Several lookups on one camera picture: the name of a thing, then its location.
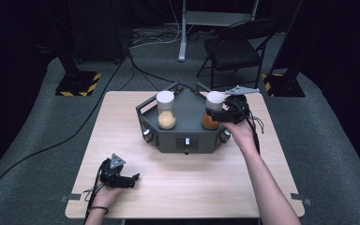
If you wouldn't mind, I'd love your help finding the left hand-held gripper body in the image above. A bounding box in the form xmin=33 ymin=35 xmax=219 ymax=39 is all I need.
xmin=98 ymin=152 xmax=129 ymax=188

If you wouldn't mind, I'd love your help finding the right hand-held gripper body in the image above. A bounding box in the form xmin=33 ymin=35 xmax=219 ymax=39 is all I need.
xmin=224 ymin=84 xmax=261 ymax=125

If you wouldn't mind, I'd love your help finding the glass jar of orange powder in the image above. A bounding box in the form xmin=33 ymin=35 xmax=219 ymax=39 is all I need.
xmin=202 ymin=90 xmax=226 ymax=130

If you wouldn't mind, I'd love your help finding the dark grey hexagonal rack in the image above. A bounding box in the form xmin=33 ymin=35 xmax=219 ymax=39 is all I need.
xmin=135 ymin=82 xmax=233 ymax=155

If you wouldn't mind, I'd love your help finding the glass jar of pale powder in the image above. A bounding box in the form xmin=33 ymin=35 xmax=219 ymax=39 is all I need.
xmin=156 ymin=90 xmax=177 ymax=130

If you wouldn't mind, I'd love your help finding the person's left hand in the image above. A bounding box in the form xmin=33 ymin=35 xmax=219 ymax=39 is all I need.
xmin=90 ymin=179 xmax=123 ymax=208

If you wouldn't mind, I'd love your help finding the person's right hand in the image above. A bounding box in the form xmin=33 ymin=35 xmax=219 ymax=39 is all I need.
xmin=223 ymin=119 xmax=261 ymax=154

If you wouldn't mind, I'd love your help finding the black stand with striped base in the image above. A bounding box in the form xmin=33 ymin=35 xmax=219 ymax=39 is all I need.
xmin=52 ymin=31 xmax=102 ymax=98
xmin=261 ymin=0 xmax=307 ymax=98

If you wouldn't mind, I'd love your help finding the black folding chair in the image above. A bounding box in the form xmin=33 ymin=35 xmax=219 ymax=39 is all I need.
xmin=196 ymin=18 xmax=279 ymax=90

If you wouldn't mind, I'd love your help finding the grey metal stand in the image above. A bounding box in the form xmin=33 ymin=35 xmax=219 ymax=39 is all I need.
xmin=177 ymin=0 xmax=261 ymax=63

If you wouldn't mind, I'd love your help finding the right hand-held gripper cable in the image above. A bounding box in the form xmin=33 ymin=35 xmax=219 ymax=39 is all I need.
xmin=235 ymin=101 xmax=265 ymax=155

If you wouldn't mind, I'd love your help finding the hand-held gripper cable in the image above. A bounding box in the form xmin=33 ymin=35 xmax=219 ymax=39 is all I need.
xmin=82 ymin=160 xmax=108 ymax=225
xmin=235 ymin=101 xmax=265 ymax=155

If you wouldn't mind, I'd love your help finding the left hand-held gripper cable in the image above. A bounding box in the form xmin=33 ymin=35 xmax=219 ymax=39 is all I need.
xmin=82 ymin=160 xmax=108 ymax=225

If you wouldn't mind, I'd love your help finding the black hair tie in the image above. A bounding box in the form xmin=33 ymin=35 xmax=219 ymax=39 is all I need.
xmin=90 ymin=205 xmax=110 ymax=216

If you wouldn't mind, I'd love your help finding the grey table bracket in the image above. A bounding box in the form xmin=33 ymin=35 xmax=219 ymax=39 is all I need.
xmin=290 ymin=192 xmax=313 ymax=206
xmin=59 ymin=193 xmax=83 ymax=203

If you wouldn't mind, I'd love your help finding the long black floor cable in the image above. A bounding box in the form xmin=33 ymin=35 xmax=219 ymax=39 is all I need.
xmin=0 ymin=52 xmax=130 ymax=225

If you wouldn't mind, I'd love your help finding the thin black floor cable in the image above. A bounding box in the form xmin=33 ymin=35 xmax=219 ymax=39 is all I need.
xmin=118 ymin=51 xmax=195 ymax=92

